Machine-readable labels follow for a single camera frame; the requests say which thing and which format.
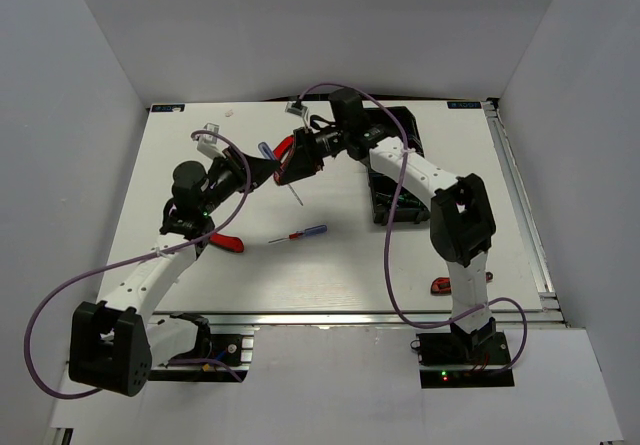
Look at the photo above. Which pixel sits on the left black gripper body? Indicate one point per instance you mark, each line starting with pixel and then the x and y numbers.
pixel 224 182

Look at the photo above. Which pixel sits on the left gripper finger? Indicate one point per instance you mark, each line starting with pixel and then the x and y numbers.
pixel 261 170
pixel 237 160

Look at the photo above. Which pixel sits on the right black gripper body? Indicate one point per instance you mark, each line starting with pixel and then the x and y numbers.
pixel 330 142

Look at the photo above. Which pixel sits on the blue handled screwdriver bottom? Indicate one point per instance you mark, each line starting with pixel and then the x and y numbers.
pixel 268 153

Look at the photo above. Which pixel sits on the blue handled screwdriver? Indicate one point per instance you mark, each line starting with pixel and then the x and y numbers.
pixel 268 153
pixel 300 234

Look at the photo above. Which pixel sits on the red box cutter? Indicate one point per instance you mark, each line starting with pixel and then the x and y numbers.
pixel 227 243

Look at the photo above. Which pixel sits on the green black precision screwdriver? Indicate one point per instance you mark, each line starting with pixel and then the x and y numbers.
pixel 409 201

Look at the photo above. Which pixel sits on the red black cutter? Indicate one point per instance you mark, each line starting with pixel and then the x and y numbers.
pixel 441 286

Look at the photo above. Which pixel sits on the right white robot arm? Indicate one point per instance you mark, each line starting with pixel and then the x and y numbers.
pixel 461 223

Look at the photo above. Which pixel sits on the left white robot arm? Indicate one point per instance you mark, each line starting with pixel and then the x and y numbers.
pixel 114 344

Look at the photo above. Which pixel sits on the blue label sticker left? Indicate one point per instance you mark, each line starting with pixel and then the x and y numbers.
pixel 167 108

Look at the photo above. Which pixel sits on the blue label sticker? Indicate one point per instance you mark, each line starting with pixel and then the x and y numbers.
pixel 167 108
pixel 464 105

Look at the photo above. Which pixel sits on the blue label sticker right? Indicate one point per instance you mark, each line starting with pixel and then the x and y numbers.
pixel 464 105

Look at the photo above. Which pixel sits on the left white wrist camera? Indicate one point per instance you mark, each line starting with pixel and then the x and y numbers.
pixel 206 143

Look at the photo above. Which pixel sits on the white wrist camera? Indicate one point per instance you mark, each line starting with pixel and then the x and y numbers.
pixel 206 143
pixel 298 109

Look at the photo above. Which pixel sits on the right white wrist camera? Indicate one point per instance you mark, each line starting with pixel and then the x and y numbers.
pixel 298 109

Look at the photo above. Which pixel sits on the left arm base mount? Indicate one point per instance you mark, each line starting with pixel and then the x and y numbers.
pixel 225 352

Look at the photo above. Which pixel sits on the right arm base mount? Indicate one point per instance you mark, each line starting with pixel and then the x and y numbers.
pixel 444 362

